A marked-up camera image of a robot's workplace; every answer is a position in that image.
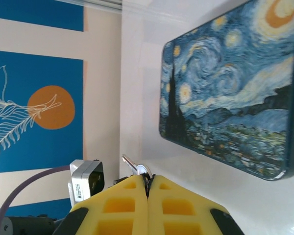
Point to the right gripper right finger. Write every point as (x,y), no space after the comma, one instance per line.
(181,208)

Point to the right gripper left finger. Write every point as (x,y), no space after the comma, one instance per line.
(117,205)

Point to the small silver key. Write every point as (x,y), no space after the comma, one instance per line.
(142,170)

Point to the starry night tin box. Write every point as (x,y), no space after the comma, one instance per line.
(223,85)

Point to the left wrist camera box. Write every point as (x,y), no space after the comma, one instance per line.
(80,181)

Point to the aluminium corner post right side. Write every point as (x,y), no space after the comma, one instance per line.
(105,4)

